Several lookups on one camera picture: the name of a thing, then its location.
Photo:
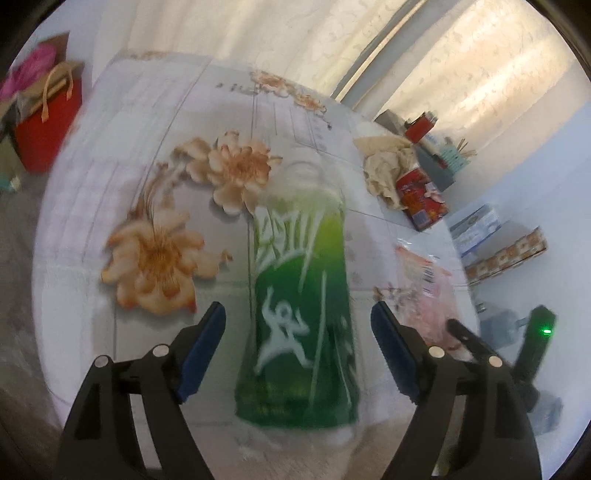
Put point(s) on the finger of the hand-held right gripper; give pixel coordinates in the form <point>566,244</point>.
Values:
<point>466,339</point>

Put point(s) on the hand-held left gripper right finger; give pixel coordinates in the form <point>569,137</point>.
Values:
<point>392,350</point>

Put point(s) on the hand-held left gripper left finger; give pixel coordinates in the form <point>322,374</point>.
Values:
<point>203,350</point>

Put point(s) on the clear plastic snack packet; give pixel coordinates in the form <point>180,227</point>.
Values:
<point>425,286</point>

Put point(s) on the green plastic bottle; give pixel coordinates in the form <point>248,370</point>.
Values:
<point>300,300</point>

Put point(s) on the red snack packet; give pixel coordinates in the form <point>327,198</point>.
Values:
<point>420,198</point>

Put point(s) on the beige cloth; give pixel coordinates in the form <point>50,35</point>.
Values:
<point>385,161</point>

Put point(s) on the large clear water jug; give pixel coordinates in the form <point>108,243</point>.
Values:
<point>498,323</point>

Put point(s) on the orange patterned tall box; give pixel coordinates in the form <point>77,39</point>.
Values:
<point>505,254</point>

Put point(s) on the white and blue carton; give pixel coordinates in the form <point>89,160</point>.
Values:
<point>475,228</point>

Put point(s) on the grey cabinet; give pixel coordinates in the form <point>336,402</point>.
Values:
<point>436,168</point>

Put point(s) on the teal utensil holder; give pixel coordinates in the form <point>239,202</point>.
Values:
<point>455,157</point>

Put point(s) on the white and blue roll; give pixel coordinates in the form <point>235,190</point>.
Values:
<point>433,141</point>

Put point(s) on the red thermos bottle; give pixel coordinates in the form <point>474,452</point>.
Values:
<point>418,129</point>

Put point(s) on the low table with floral cover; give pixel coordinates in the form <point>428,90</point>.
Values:
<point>138,138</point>

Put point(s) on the red gift bag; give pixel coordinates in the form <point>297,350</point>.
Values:
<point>44,134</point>

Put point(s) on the cream patterned curtain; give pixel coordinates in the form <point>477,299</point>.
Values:
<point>485,69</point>
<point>231,32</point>

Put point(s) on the pink fluffy item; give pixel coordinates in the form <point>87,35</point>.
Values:
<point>32,69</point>

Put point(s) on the brown cardboard box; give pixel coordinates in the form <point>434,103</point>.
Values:
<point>55,46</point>

